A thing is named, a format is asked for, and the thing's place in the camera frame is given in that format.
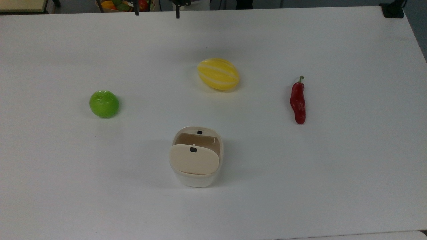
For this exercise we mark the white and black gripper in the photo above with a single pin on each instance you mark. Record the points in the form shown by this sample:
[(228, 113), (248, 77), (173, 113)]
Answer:
[(180, 2)]

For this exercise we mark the black table clamp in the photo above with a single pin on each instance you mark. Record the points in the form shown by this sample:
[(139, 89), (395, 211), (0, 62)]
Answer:
[(392, 10)]

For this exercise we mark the basket of toy fruit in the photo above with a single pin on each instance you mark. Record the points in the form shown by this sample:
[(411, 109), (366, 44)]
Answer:
[(113, 5)]

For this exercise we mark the red toy chili pepper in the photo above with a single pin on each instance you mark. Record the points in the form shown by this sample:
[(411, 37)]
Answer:
[(298, 101)]

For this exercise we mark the green toy apple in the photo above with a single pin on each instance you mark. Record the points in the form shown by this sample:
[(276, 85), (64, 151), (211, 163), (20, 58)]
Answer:
[(104, 104)]

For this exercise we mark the yellow striped toy melon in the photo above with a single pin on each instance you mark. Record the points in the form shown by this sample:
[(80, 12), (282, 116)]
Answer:
[(218, 74)]

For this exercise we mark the cream garbage bin lid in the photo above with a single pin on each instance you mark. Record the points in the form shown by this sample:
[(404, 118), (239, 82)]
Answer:
[(194, 161)]

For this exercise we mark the beige desk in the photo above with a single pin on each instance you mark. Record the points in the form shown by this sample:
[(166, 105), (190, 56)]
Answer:
[(21, 5)]

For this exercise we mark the cream plastic garbage bin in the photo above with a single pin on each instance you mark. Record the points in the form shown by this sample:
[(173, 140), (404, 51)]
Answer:
[(196, 181)]

